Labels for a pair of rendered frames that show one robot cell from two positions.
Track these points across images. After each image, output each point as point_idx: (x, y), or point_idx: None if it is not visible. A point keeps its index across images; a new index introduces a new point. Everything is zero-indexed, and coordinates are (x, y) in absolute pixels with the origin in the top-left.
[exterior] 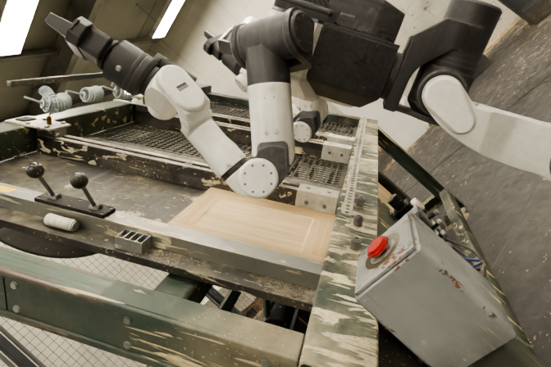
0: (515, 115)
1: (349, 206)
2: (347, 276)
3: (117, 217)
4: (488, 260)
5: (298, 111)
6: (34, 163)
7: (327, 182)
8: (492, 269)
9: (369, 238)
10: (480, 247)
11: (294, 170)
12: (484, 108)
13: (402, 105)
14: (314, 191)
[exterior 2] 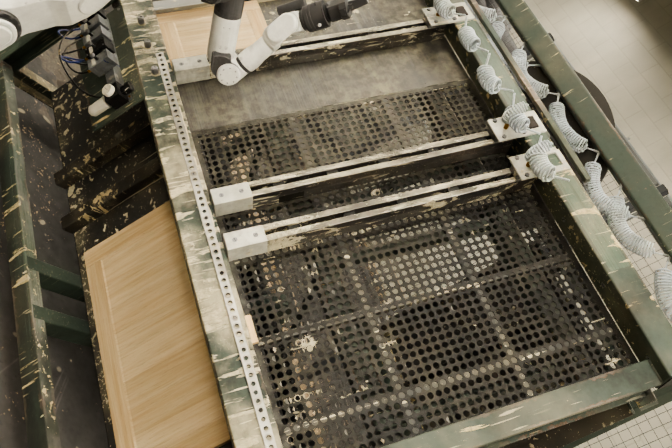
0: None
1: (161, 66)
2: (137, 2)
3: None
4: (4, 390)
5: (238, 55)
6: None
7: (208, 136)
8: (3, 366)
9: (135, 37)
10: (8, 429)
11: (251, 139)
12: None
13: None
14: (192, 59)
